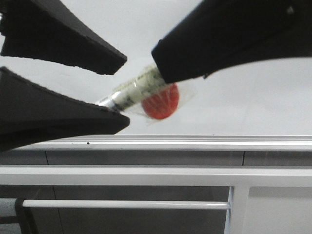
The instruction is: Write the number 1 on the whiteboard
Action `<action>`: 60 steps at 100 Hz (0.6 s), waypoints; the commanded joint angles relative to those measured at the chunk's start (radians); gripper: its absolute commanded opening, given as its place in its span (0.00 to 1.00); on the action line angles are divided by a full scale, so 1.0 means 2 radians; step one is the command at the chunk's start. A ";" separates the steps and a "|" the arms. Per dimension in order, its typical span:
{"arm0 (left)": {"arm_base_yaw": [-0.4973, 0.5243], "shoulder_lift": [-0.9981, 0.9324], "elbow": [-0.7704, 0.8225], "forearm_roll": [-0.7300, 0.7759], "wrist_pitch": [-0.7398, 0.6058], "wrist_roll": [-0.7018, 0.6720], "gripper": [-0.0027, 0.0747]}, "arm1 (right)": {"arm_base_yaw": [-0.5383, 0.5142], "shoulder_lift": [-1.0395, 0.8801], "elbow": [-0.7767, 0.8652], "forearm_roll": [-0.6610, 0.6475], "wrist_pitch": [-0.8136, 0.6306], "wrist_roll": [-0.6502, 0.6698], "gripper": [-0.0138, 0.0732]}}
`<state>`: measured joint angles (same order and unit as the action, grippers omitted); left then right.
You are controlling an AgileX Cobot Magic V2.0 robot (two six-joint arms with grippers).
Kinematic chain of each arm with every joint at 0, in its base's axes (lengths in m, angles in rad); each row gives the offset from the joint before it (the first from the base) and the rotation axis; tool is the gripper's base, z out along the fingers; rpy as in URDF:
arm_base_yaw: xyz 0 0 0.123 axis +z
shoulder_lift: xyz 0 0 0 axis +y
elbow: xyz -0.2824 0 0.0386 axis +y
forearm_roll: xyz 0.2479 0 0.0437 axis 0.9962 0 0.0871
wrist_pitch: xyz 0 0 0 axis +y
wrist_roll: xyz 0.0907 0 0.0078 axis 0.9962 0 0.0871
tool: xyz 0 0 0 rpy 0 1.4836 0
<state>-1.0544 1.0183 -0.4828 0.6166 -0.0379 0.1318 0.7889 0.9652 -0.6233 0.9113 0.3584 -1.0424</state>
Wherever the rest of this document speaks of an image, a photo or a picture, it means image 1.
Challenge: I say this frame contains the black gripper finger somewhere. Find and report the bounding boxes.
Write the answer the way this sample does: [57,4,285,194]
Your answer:
[0,0,127,75]
[152,0,312,83]
[0,67,130,152]

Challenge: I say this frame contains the red round magnet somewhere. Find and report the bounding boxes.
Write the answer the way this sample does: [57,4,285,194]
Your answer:
[129,82,196,126]

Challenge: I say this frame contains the white whiteboard marker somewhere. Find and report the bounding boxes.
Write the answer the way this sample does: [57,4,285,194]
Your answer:
[95,63,169,113]

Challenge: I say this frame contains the white whiteboard with aluminium tray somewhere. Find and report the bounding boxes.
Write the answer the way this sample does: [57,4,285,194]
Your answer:
[0,0,312,151]

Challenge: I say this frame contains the white horizontal rod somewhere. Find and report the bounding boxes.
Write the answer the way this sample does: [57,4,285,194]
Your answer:
[22,199,231,210]

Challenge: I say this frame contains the white stand crossbar frame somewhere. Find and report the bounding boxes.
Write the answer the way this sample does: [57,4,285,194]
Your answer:
[0,165,312,234]

